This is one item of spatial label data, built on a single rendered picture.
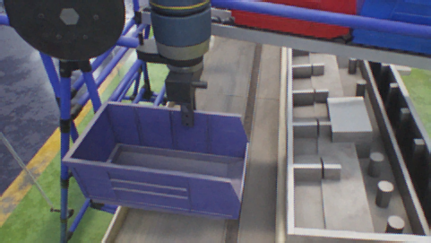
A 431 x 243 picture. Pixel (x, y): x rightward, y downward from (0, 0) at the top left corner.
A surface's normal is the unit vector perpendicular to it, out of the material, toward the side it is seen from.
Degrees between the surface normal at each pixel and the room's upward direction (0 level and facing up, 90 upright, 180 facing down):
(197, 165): 0
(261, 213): 0
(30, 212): 0
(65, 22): 90
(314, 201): 10
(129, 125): 88
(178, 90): 90
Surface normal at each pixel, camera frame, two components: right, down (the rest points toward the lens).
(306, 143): -0.18, -0.77
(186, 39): 0.27, 0.62
